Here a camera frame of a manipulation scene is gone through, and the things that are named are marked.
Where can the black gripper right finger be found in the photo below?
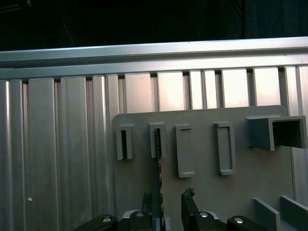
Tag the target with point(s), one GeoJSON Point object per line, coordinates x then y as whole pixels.
{"type": "Point", "coordinates": [188, 216]}

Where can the blue RAM stick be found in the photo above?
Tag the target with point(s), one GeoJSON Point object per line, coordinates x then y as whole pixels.
{"type": "Point", "coordinates": [158, 144]}

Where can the grey parts rack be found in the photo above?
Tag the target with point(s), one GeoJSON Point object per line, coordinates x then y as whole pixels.
{"type": "Point", "coordinates": [204, 192]}

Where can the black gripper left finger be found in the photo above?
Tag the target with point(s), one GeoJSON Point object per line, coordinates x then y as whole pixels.
{"type": "Point", "coordinates": [146, 216]}

